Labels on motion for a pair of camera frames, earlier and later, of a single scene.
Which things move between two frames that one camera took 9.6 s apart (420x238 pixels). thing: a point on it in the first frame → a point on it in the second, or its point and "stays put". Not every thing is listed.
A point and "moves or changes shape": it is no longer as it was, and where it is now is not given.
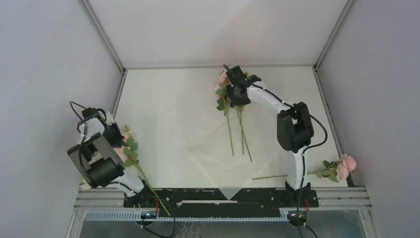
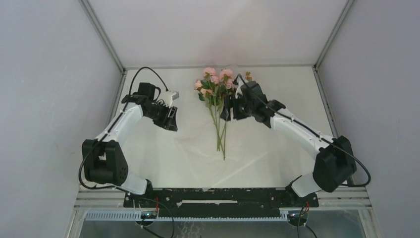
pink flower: [223, 103] moves or changes shape
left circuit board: [148, 214] stays put
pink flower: [334, 171] moves or changes shape
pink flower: [131, 158] → [205, 94]
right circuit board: [297, 216] stays put
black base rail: [220, 203] stays put
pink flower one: [239, 110] → [226, 78]
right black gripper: [233, 101] → [236, 115]
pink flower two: [240, 109] → [209, 74]
